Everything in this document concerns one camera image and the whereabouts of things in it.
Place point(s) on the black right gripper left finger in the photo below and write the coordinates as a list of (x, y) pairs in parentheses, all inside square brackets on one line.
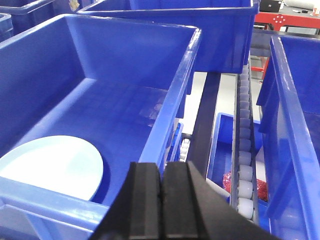
[(135, 213)]

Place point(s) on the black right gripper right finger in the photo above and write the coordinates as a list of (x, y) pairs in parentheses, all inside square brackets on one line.
[(192, 210)]

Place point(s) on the light blue round plate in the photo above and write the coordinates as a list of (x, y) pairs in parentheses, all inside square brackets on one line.
[(64, 164)]

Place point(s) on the blue middle shelf crate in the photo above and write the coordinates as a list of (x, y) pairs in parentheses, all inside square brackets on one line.
[(119, 84)]

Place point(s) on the blue shelf crate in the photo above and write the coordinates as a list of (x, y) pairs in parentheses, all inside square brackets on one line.
[(17, 16), (119, 84)]

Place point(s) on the blue left shelf crate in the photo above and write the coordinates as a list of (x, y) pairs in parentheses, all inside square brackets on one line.
[(17, 16)]

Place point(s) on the white roller conveyor track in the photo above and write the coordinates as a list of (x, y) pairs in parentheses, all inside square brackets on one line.
[(244, 193)]

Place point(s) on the lower blue bin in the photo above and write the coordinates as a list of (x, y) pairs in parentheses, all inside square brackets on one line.
[(221, 152)]

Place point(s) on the blue crate with white label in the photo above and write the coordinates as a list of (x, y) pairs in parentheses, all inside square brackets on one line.
[(290, 125)]

